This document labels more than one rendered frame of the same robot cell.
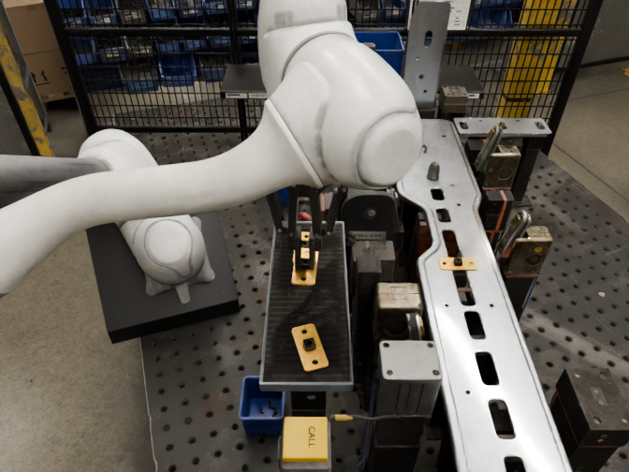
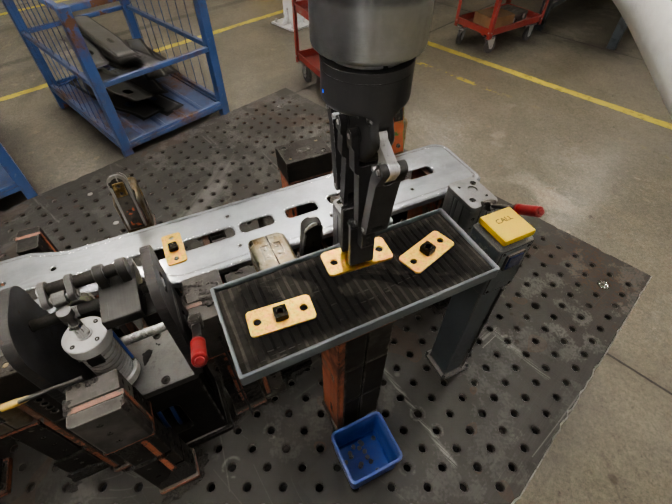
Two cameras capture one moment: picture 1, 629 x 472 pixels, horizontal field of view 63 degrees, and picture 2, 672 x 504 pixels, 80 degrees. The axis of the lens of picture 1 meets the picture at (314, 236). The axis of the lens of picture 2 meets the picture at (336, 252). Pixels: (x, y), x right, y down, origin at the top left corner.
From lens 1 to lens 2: 0.85 m
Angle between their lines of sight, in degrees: 73
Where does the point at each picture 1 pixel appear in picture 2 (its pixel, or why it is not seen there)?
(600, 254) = (58, 225)
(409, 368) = not seen: hidden behind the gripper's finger
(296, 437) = (514, 227)
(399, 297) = (277, 249)
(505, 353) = (280, 201)
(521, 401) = (321, 188)
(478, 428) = not seen: hidden behind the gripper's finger
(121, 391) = not seen: outside the picture
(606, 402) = (306, 146)
